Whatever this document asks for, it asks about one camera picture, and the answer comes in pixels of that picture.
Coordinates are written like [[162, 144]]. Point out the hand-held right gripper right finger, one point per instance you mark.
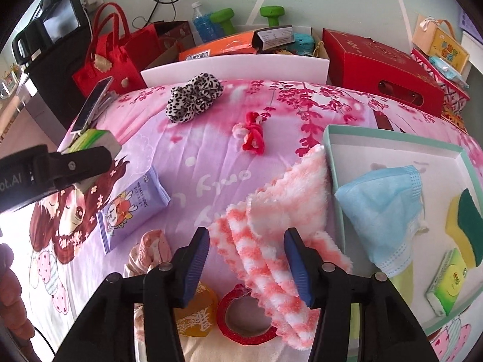
[[300, 271]]

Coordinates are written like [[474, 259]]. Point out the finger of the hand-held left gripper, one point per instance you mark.
[[75, 166]]

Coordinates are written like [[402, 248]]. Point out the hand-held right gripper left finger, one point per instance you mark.
[[194, 267]]

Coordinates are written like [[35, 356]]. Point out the green and white tissue packet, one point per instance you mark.
[[94, 137]]

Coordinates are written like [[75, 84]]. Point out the amber yellow soap packet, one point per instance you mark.
[[196, 316]]

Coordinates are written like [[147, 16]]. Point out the pink sock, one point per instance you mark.
[[147, 249]]

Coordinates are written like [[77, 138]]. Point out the pink and white fluffy towel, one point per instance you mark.
[[271, 211]]

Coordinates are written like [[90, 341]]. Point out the purple wet wipes pack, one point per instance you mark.
[[128, 211]]

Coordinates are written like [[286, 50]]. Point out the red tape roll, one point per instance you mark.
[[245, 338]]

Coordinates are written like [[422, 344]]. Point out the blue face mask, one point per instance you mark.
[[377, 211]]

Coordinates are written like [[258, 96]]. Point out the yellow-green tissue packet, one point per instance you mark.
[[447, 282]]

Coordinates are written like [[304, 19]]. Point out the yellow sponge with green scourer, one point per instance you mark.
[[458, 230]]

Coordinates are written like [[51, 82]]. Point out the white tray with teal rim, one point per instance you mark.
[[441, 173]]

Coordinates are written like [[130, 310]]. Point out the person's left hand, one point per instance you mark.
[[13, 290]]

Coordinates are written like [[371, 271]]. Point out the smartphone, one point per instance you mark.
[[92, 103]]

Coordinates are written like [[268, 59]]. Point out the white phone clip stand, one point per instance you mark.
[[107, 100]]

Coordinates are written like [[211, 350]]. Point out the black cabinet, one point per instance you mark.
[[64, 83]]

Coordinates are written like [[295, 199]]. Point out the red felt handbag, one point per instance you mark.
[[109, 77]]

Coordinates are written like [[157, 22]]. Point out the printed cartoon blanket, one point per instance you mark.
[[196, 151]]

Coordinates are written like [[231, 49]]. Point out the leopard print scrunchie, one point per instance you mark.
[[192, 96]]

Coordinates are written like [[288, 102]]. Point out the red paper bag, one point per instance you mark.
[[143, 45]]

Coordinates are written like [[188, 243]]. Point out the black device with screen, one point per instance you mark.
[[56, 19]]

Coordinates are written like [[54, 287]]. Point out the white storage bin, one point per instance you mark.
[[226, 69]]

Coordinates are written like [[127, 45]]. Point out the orange cardboard box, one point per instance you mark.
[[219, 47]]

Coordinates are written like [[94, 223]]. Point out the bottle of blue liquid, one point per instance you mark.
[[203, 26]]

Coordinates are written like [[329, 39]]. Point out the green dumbbell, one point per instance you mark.
[[222, 20], [269, 13]]

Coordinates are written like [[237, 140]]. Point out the red gift box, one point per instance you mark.
[[377, 68]]

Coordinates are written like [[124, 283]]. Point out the orange patterned paper box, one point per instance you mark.
[[456, 118]]

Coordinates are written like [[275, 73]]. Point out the teal round case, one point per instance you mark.
[[302, 41]]

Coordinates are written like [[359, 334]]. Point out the red and white patterned box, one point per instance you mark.
[[452, 94]]

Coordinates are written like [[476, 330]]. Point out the black packet with white label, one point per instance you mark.
[[273, 37]]

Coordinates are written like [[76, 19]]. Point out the light blue wipes packet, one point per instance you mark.
[[449, 69]]

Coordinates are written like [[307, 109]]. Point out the white furniture panel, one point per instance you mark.
[[473, 56]]

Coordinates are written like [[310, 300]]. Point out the purple perforated panel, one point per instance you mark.
[[469, 22]]

